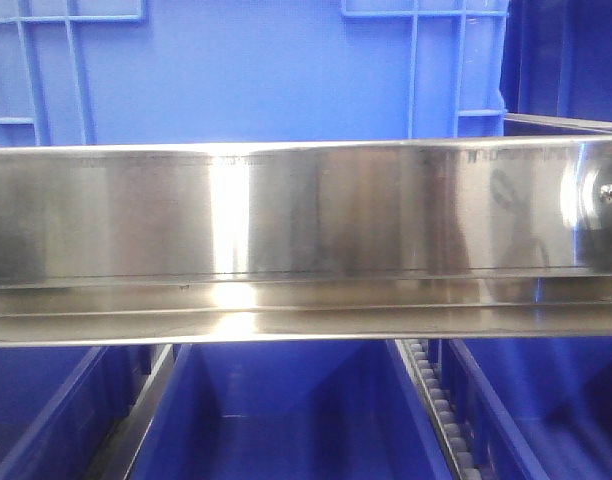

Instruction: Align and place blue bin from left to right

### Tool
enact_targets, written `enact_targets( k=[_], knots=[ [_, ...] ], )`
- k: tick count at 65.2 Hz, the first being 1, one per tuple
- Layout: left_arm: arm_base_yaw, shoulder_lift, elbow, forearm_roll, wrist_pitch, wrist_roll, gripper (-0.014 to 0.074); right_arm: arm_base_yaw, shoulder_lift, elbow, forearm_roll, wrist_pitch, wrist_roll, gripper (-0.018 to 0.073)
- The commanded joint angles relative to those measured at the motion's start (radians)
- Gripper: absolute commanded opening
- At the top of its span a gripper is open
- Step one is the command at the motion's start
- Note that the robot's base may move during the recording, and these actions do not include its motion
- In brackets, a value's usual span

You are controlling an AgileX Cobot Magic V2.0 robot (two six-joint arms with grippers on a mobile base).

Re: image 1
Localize steel lane divider rail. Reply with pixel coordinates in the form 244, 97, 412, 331
84, 344, 175, 479

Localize dark blue upper right bin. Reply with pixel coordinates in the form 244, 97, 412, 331
501, 1, 612, 122

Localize light blue upper crate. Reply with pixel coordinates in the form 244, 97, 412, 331
0, 1, 509, 147

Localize blue lower right bin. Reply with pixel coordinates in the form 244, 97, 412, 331
428, 337, 612, 479

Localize white roller track strip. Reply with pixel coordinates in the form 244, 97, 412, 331
396, 339, 482, 480

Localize blue lower middle bin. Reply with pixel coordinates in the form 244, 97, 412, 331
132, 341, 451, 479

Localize blue lower left bin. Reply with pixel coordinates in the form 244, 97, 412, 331
0, 346, 153, 479

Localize stainless steel shelf front rail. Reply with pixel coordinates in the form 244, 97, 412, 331
0, 135, 612, 347

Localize rail screw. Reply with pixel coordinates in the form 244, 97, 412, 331
599, 183, 612, 204

